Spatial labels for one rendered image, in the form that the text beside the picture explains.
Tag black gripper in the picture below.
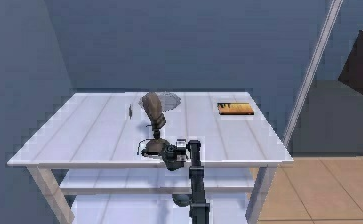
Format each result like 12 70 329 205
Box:
136 138 187 172

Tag white wooden table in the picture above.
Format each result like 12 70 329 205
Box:
6 91 295 224

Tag grey round object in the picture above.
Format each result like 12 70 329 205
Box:
172 193 192 208

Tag orange book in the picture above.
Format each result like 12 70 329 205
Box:
216 102 255 116

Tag dark brown furniture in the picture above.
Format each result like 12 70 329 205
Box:
337 29 363 100

